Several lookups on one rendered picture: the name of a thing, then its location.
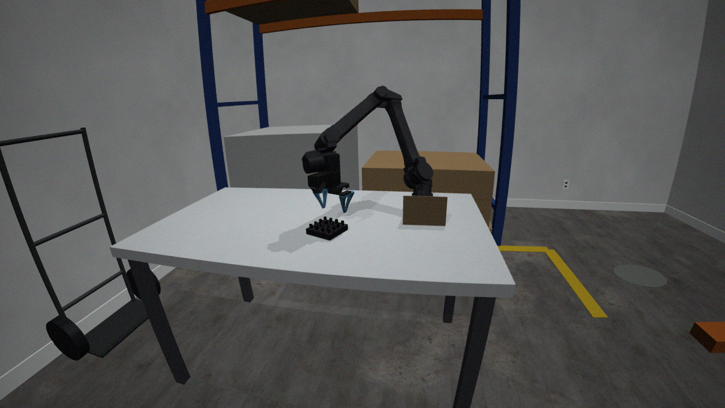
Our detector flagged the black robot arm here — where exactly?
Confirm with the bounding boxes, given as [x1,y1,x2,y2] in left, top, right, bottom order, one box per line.
[302,86,433,196]

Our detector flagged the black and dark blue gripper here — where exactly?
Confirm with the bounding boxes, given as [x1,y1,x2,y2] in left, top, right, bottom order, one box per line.
[313,180,355,213]

